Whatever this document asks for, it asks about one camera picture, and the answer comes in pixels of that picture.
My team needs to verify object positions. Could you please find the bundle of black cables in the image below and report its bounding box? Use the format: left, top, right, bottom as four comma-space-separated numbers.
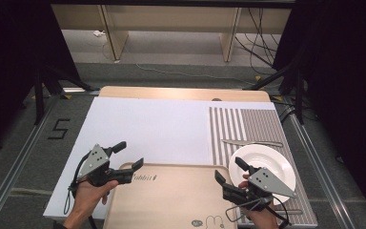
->
234, 8, 281, 69

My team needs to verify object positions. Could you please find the black curtain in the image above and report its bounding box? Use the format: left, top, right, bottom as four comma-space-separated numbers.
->
0, 0, 81, 157
272, 0, 366, 225

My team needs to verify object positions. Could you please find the person's left hand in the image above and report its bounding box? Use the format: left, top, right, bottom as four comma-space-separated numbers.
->
72, 179, 120, 220

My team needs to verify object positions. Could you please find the beige wooden desk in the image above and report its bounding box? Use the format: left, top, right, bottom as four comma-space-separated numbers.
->
51, 3, 292, 63

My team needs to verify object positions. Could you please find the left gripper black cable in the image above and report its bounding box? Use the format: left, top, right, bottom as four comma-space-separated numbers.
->
70, 152, 98, 229

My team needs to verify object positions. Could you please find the beige tray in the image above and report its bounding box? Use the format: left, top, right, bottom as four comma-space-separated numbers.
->
103, 162, 238, 229

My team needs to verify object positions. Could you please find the aluminium floor rail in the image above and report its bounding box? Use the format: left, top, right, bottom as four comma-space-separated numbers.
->
0, 94, 62, 229
289, 112, 357, 229

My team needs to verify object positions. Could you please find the black metal stand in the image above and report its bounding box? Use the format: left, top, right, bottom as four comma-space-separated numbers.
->
32, 64, 100, 126
243, 59, 307, 126

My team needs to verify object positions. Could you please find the grey striped placemat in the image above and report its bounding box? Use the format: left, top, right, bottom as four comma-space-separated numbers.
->
209, 107, 318, 229

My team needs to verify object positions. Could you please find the grey lanyard loop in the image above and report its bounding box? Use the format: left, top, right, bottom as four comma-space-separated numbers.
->
225, 198, 262, 223
63, 186, 72, 216

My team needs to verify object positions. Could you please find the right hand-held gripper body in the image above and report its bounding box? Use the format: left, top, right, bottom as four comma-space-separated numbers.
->
222, 165, 297, 213

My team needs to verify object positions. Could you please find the white plate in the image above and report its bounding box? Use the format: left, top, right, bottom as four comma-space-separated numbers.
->
228, 143, 296, 206

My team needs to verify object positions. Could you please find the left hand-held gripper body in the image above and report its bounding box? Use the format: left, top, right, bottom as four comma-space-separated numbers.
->
76, 143, 135, 188

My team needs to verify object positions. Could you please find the person's right hand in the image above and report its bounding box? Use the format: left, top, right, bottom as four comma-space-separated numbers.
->
238, 174, 281, 229

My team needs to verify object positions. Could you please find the white board sheet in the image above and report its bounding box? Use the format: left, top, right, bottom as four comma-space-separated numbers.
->
43, 96, 277, 220

